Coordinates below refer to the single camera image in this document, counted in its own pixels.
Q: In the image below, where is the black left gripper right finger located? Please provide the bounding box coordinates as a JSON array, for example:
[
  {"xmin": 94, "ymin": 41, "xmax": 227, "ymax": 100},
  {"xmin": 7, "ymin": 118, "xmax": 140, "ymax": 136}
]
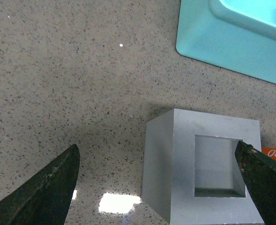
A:
[{"xmin": 235, "ymin": 141, "xmax": 276, "ymax": 225}]

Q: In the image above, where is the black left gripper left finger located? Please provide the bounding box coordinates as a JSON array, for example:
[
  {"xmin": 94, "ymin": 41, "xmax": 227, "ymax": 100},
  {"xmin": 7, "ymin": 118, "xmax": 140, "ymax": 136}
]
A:
[{"xmin": 0, "ymin": 144, "xmax": 80, "ymax": 225}]

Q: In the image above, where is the gray block with square hole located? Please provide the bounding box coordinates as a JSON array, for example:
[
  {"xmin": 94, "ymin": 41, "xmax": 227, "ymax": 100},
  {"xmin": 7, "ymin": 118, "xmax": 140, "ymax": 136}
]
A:
[{"xmin": 142, "ymin": 109, "xmax": 263, "ymax": 225}]

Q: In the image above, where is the blue plastic box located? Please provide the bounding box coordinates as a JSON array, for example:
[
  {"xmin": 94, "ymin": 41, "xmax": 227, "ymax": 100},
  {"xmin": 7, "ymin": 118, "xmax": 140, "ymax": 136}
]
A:
[{"xmin": 176, "ymin": 0, "xmax": 276, "ymax": 84}]

